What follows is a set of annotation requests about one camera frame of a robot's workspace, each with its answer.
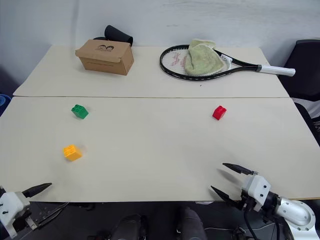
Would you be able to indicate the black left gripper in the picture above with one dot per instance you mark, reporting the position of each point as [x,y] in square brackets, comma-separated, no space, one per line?
[21,221]

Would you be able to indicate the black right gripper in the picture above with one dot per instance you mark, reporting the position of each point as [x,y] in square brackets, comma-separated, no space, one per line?
[247,204]

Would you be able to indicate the yellow toy brick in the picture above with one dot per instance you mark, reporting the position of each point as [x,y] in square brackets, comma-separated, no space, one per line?
[72,152]

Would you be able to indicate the dark rounded shape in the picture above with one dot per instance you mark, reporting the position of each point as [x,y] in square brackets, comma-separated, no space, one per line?
[191,225]
[130,227]

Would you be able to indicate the red toy brick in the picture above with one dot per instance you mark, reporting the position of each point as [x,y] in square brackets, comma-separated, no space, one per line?
[219,113]

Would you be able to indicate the green toy brick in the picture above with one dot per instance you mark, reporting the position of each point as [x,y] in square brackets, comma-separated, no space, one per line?
[80,111]

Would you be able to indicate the blue rolled mat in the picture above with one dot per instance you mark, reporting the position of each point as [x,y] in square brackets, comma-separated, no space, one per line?
[4,103]

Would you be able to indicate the black tennis racket white grip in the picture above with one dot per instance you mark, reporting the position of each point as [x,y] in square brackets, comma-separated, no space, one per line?
[250,66]

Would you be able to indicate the pale green towel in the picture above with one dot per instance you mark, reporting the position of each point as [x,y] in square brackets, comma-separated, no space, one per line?
[202,60]

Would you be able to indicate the black chair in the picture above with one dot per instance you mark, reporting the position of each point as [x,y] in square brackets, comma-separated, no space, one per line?
[303,67]

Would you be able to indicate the brown cardboard box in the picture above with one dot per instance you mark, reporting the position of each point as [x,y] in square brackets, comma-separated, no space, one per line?
[106,60]

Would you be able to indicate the black rolled pouch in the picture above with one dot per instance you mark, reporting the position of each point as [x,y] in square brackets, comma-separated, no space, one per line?
[117,35]

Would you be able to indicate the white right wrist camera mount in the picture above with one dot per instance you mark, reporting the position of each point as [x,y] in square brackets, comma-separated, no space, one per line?
[257,188]

